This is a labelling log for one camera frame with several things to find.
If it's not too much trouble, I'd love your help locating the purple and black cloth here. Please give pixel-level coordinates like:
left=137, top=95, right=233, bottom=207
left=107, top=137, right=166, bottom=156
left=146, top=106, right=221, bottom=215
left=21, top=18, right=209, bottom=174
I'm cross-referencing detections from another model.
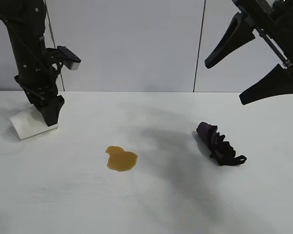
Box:
left=192, top=121, right=248, bottom=167

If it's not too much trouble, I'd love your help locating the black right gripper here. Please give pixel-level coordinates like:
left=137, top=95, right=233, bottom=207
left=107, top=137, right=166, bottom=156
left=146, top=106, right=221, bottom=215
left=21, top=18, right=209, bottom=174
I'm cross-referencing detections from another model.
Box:
left=204, top=0, right=293, bottom=106

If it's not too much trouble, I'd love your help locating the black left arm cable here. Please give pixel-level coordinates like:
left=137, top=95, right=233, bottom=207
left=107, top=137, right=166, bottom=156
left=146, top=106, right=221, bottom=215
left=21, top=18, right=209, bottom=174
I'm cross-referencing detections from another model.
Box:
left=38, top=36, right=65, bottom=81

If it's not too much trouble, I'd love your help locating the white paper cup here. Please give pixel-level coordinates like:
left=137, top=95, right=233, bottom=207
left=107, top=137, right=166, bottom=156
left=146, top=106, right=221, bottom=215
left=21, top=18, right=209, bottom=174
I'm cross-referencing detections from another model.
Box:
left=9, top=104, right=59, bottom=141

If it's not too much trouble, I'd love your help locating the brown liquid spill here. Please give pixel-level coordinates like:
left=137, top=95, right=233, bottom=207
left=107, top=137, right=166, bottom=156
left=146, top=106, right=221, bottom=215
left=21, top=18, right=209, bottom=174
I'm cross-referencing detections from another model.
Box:
left=105, top=145, right=139, bottom=173

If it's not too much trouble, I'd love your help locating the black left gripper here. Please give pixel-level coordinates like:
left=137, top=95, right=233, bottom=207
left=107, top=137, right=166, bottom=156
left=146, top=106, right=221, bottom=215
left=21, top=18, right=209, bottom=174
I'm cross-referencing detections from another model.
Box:
left=14, top=70, right=65, bottom=127

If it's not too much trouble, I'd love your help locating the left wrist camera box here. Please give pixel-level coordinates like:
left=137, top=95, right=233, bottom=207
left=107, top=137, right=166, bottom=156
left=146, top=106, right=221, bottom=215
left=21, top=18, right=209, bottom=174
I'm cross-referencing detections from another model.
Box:
left=46, top=45, right=82, bottom=72

